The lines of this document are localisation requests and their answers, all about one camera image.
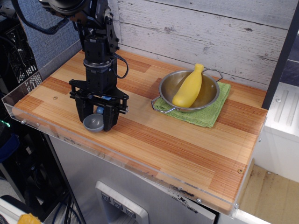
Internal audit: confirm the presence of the silver toy fridge dispenser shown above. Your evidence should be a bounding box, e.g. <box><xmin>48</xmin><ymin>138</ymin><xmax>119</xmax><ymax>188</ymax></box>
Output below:
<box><xmin>95</xmin><ymin>181</ymin><xmax>149</xmax><ymax>224</ymax></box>

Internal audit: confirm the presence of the yellow toy banana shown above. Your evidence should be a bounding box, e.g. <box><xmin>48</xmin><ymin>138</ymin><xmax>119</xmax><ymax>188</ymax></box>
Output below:
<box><xmin>172</xmin><ymin>63</ymin><xmax>204</xmax><ymax>108</ymax></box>

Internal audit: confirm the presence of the green folded cloth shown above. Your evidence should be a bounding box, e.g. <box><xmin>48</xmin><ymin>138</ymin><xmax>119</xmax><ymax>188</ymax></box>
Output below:
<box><xmin>153</xmin><ymin>82</ymin><xmax>231</xmax><ymax>128</ymax></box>

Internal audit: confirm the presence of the steel bowl with handles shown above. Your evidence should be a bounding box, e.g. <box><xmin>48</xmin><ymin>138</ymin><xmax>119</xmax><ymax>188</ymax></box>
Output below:
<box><xmin>151</xmin><ymin>68</ymin><xmax>223</xmax><ymax>114</ymax></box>

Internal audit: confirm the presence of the right dark grey post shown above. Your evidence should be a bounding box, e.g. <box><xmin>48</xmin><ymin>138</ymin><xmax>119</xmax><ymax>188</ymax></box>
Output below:
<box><xmin>262</xmin><ymin>3</ymin><xmax>299</xmax><ymax>110</ymax></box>

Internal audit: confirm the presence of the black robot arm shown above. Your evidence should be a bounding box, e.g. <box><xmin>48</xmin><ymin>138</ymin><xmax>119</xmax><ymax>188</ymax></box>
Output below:
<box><xmin>40</xmin><ymin>0</ymin><xmax>129</xmax><ymax>131</ymax></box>

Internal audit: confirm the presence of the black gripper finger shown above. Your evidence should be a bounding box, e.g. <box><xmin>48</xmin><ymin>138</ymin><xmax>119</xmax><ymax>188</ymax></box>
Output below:
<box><xmin>75</xmin><ymin>97</ymin><xmax>94</xmax><ymax>122</ymax></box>
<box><xmin>103</xmin><ymin>106</ymin><xmax>119</xmax><ymax>132</ymax></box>

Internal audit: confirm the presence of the blue and grey scoop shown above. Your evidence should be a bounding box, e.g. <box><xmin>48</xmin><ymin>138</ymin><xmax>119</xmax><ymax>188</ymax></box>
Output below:
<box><xmin>83</xmin><ymin>96</ymin><xmax>114</xmax><ymax>133</ymax></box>

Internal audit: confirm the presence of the white appliance at right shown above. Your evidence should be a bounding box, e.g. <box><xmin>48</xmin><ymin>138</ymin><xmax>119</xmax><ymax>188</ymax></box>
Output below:
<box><xmin>253</xmin><ymin>83</ymin><xmax>299</xmax><ymax>182</ymax></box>

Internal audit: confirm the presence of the clear acrylic table guard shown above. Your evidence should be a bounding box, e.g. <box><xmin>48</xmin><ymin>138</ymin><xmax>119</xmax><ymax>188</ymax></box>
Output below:
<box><xmin>4</xmin><ymin>50</ymin><xmax>266</xmax><ymax>224</ymax></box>

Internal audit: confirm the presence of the black braided cable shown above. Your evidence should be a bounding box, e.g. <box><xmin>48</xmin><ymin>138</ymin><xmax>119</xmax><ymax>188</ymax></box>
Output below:
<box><xmin>11</xmin><ymin>0</ymin><xmax>71</xmax><ymax>35</ymax></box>

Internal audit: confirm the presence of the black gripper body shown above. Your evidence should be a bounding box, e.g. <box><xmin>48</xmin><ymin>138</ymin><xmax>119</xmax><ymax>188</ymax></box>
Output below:
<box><xmin>69</xmin><ymin>59</ymin><xmax>128</xmax><ymax>114</ymax></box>

